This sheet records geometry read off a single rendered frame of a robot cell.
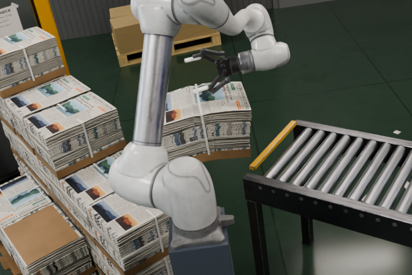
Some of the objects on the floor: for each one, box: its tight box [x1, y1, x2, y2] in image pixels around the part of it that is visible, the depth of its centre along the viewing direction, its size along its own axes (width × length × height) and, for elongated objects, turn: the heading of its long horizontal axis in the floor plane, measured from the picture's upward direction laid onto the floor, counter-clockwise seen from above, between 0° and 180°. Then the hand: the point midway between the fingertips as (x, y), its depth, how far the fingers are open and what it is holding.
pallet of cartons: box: [109, 0, 221, 67], centre depth 607 cm, size 123×94×70 cm
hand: (190, 75), depth 231 cm, fingers open, 14 cm apart
